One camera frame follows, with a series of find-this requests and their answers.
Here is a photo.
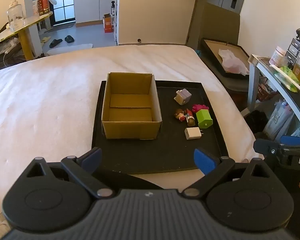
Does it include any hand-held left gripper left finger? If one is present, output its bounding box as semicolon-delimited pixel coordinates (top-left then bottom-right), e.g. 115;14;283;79
27;147;115;200

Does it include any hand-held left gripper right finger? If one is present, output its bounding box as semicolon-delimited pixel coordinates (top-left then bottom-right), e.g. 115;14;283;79
182;148;274;200

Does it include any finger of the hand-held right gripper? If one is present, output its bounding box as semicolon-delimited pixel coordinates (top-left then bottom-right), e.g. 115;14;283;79
280;135;300;146
253;138;290;157

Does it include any white charger plug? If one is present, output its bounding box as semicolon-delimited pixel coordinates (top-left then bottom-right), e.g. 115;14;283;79
184;127;204;140

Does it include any small brown bottle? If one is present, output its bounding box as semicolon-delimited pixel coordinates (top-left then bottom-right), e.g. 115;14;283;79
186;109;196;127

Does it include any green and pink toy house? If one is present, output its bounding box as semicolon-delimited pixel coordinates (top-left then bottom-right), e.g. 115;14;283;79
192;104;213;129

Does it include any small doll figure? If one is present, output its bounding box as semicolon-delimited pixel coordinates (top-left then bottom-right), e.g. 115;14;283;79
174;108;188;122

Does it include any cardboard box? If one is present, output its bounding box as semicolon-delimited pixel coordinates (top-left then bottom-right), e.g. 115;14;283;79
101;72;163;140

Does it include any purple toy block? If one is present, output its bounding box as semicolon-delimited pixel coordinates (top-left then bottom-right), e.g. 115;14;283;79
174;89;192;105

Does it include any printed plastic bag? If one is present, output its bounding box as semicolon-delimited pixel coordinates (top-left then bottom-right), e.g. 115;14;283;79
264;99;295;140

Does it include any grey desk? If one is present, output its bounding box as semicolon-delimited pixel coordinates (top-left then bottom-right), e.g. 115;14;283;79
247;54;300;143

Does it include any green wipes packet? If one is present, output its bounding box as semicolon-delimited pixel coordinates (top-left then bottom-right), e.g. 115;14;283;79
270;65;300;93

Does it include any pink and white jar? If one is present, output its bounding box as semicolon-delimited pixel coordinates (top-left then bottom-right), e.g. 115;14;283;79
269;46;287;67

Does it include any small drawer organizer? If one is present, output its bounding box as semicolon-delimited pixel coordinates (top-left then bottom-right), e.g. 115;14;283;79
286;37;300;65

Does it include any white plastic bag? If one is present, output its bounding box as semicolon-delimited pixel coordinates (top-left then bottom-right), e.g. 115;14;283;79
218;49;250;76

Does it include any large black floor tray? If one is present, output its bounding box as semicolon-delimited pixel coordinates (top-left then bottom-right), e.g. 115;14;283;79
200;37;252;80

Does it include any orange box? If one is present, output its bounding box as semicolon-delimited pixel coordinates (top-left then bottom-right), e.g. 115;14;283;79
102;14;115;33

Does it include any round yellow table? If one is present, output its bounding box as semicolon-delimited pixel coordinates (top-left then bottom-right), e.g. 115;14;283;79
0;12;53;62

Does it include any white kitchen cabinet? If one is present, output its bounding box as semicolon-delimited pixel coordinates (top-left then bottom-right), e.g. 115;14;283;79
72;0;118;28

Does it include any black framed glass door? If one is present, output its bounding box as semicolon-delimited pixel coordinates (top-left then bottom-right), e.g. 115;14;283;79
46;0;77;27

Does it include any red canister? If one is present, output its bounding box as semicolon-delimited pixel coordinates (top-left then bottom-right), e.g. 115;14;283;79
32;0;57;15

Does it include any clear glass jar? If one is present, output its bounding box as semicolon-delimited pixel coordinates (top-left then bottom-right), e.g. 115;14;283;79
6;1;26;32

